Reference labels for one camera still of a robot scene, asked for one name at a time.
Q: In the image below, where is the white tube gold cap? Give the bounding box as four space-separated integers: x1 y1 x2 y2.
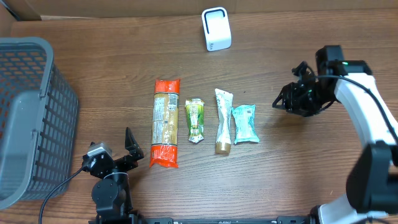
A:
215 88 233 154

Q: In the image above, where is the white barcode scanner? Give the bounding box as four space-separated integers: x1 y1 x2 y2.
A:
201 7 232 52

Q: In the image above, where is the teal tissue wipes pack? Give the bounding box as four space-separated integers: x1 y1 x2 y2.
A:
232 105 260 144

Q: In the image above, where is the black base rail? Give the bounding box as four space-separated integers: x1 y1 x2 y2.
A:
88 215 317 224

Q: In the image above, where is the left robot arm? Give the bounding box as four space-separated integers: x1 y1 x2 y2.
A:
82 128 144 223

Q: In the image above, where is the green snack pouch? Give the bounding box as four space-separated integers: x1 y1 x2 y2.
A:
185 98 205 144

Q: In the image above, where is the grey plastic mesh basket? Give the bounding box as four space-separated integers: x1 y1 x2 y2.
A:
1 37 80 209

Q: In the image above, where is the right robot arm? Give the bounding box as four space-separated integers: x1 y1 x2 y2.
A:
272 45 397 223

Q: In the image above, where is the orange spaghetti pack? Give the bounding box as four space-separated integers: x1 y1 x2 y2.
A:
150 79 180 168

